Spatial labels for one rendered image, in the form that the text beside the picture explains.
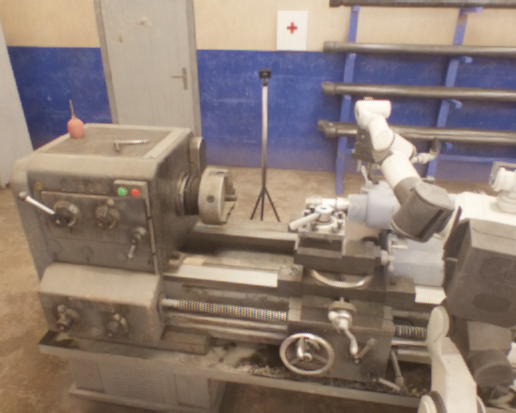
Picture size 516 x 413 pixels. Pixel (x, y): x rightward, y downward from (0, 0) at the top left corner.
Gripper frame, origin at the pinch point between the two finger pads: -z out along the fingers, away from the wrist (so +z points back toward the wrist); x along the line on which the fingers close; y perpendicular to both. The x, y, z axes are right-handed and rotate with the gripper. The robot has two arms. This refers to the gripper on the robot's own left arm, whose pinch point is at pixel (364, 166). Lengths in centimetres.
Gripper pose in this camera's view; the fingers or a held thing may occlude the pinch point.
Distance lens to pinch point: 174.3
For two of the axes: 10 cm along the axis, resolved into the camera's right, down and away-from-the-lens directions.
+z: 0.0, -8.9, -4.6
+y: 6.5, -3.5, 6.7
